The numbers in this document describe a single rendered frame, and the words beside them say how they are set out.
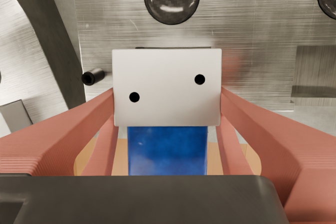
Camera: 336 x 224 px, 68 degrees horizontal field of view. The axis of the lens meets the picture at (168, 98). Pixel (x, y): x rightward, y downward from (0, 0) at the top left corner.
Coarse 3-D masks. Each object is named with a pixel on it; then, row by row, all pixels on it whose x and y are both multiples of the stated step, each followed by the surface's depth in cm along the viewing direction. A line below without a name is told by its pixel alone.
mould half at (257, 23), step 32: (96, 0) 17; (128, 0) 17; (224, 0) 16; (256, 0) 16; (288, 0) 15; (96, 32) 18; (128, 32) 17; (160, 32) 17; (192, 32) 17; (224, 32) 17; (256, 32) 16; (288, 32) 16; (320, 32) 16; (96, 64) 18; (224, 64) 17; (256, 64) 17; (288, 64) 16; (256, 96) 17; (288, 96) 17
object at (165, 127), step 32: (128, 64) 11; (160, 64) 11; (192, 64) 11; (128, 96) 11; (160, 96) 11; (192, 96) 11; (128, 128) 13; (160, 128) 13; (192, 128) 13; (128, 160) 13; (160, 160) 13; (192, 160) 13
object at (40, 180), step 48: (96, 96) 11; (0, 144) 6; (48, 144) 6; (96, 144) 11; (0, 192) 5; (48, 192) 5; (96, 192) 5; (144, 192) 5; (192, 192) 5; (240, 192) 5
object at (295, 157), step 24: (240, 120) 9; (264, 120) 8; (288, 120) 8; (264, 144) 7; (288, 144) 6; (312, 144) 6; (240, 168) 11; (264, 168) 7; (288, 168) 6; (312, 168) 5; (288, 192) 6; (312, 192) 6; (288, 216) 6; (312, 216) 6
